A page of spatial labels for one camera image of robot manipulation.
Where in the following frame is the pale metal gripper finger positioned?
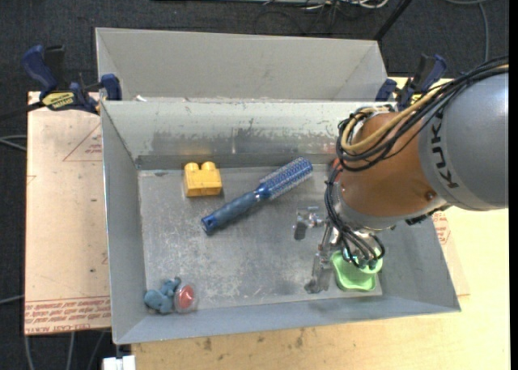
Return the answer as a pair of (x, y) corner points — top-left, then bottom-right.
(293, 207), (327, 241)
(304, 253), (334, 296)

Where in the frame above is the light green flat splat shape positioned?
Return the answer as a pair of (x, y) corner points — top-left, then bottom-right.
(329, 249), (384, 293)

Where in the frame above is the blue round hairbrush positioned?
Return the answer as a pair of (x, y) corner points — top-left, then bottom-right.
(200, 156), (314, 236)

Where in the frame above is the grey metal bin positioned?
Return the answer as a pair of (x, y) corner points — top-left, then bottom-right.
(95, 27), (462, 346)

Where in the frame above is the yellow toy building brick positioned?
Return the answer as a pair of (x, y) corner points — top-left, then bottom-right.
(183, 160), (224, 198)

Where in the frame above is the red piece in clear case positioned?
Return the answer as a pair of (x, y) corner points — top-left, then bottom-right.
(173, 283), (200, 315)

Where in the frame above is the blue toy elephant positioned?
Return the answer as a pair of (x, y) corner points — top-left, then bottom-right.
(143, 276), (182, 316)

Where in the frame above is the brown cardboard board, red print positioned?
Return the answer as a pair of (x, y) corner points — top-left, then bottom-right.
(23, 91), (473, 336)

